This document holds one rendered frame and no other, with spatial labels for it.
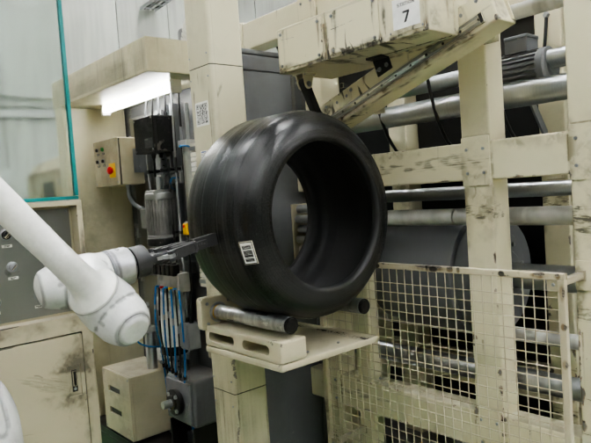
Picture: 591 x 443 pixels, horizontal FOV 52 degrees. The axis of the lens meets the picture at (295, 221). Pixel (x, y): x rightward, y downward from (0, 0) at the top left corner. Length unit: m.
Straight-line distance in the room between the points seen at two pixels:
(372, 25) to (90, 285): 1.06
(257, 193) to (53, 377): 0.96
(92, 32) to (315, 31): 9.70
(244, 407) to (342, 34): 1.19
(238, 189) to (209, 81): 0.53
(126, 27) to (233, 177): 10.32
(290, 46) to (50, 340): 1.20
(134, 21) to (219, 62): 9.94
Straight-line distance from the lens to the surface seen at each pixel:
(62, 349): 2.07
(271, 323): 1.61
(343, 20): 1.86
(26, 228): 1.16
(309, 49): 1.95
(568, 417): 1.72
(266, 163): 1.49
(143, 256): 1.40
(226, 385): 2.00
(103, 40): 11.53
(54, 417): 2.11
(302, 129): 1.58
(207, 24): 1.95
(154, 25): 11.99
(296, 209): 2.20
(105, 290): 1.19
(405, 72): 1.85
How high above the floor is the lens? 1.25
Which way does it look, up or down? 3 degrees down
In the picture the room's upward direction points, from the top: 4 degrees counter-clockwise
